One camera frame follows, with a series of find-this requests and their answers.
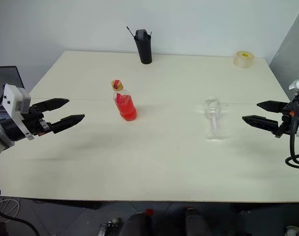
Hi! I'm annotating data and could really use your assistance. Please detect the bottle with red liquid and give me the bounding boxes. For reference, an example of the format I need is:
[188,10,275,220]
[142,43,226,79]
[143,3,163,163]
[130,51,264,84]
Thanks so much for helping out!
[111,79,138,122]

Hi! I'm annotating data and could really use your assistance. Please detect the black floor cable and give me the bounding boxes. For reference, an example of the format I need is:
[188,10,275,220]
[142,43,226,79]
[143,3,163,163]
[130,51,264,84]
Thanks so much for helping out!
[0,210,41,236]

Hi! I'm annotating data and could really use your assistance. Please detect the small white floor object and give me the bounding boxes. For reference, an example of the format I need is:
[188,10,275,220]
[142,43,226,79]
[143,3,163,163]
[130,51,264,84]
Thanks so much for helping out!
[284,225,299,236]

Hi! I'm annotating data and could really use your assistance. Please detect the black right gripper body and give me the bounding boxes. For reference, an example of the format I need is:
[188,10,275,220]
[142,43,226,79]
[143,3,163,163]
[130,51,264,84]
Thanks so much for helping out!
[274,96,299,140]

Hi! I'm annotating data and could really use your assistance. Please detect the black tapered holder cup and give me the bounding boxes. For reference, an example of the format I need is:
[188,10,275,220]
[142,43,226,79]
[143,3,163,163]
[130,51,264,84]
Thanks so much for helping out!
[134,34,153,65]

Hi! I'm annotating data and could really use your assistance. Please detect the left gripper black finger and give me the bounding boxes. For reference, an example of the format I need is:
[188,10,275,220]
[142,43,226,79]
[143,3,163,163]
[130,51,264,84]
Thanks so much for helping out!
[32,98,70,115]
[50,114,86,135]

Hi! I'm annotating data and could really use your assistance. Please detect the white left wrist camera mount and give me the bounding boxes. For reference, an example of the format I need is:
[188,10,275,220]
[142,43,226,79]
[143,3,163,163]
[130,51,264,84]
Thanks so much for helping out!
[3,83,35,141]

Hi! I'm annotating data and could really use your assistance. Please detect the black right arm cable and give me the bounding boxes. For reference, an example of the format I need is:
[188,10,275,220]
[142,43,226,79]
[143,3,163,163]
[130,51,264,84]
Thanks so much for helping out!
[285,94,299,170]

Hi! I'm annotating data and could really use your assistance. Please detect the dark rounded shape red cap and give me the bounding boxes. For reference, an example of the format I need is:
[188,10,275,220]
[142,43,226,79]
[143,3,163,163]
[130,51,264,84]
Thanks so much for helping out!
[120,208,156,236]

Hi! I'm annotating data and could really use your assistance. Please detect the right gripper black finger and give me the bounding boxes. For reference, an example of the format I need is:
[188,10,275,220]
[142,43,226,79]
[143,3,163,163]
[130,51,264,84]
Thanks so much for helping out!
[241,115,281,135]
[256,100,288,115]

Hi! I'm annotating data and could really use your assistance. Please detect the black round tool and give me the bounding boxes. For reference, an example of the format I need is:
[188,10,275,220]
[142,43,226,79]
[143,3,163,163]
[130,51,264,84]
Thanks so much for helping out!
[135,29,149,41]

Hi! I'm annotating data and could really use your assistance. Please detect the clear wine glass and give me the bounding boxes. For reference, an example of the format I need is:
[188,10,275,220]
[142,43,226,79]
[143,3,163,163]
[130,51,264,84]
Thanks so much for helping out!
[203,97,229,141]

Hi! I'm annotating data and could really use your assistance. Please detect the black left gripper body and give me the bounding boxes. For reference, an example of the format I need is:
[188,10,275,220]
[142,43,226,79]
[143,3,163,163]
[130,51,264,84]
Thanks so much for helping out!
[23,103,54,137]

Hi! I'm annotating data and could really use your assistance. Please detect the white floor cables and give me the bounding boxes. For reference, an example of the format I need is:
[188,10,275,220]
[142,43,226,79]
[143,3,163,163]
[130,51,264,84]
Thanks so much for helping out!
[0,196,21,218]

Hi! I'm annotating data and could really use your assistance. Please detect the small dark floor device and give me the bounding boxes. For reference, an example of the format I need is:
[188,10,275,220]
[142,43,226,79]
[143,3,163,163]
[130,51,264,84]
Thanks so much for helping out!
[99,217,122,236]

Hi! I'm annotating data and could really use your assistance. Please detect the clear tape roll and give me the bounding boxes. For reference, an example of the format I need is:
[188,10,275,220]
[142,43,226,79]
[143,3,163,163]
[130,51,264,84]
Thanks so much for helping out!
[233,50,255,69]

